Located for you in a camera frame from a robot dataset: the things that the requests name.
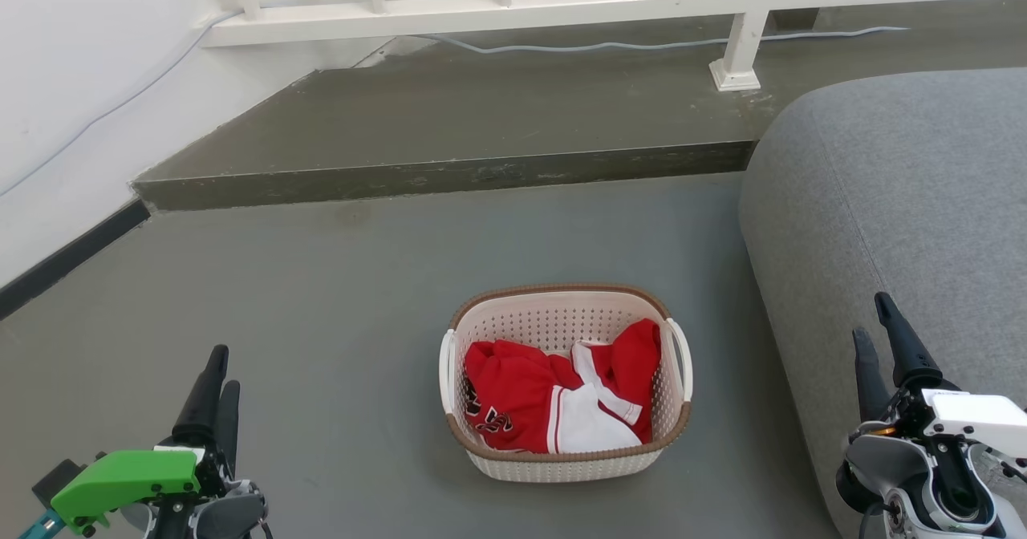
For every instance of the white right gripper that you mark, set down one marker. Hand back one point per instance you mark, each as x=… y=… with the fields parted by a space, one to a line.
x=979 y=417

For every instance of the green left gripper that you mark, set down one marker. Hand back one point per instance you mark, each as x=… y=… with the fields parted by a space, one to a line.
x=128 y=479

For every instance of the white perforated laundry basket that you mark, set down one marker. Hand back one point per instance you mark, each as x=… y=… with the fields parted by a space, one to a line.
x=554 y=318

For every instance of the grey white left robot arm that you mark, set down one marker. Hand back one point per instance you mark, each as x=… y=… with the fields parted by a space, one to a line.
x=233 y=515

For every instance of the grey fabric sofa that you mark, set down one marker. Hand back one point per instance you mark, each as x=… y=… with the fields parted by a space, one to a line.
x=907 y=202

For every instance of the black baseboard strip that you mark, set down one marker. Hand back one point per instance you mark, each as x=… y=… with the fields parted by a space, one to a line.
x=72 y=254

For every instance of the red and white jersey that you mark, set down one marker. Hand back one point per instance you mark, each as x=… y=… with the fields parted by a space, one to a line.
x=513 y=395

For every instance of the white railing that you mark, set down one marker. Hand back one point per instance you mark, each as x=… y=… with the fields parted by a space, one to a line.
x=481 y=16

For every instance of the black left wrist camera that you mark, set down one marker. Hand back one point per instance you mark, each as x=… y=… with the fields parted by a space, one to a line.
x=56 y=477

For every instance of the teal left camera connector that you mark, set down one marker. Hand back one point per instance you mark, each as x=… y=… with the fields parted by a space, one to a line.
x=38 y=528

